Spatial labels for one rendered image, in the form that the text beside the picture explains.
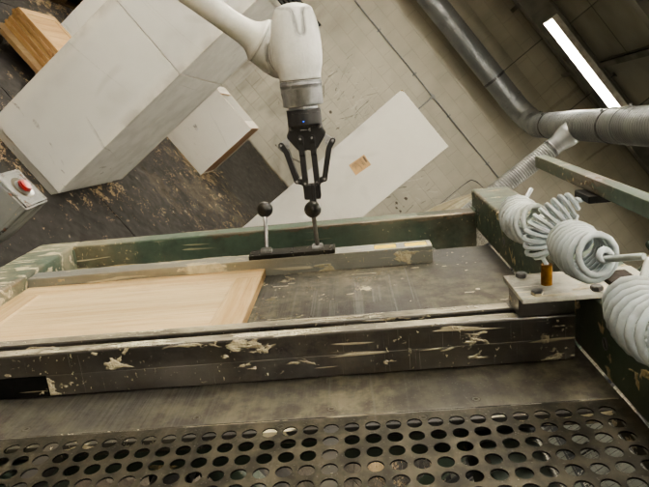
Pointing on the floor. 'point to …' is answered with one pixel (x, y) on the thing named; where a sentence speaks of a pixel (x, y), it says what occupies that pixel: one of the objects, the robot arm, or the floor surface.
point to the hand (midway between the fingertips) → (313, 199)
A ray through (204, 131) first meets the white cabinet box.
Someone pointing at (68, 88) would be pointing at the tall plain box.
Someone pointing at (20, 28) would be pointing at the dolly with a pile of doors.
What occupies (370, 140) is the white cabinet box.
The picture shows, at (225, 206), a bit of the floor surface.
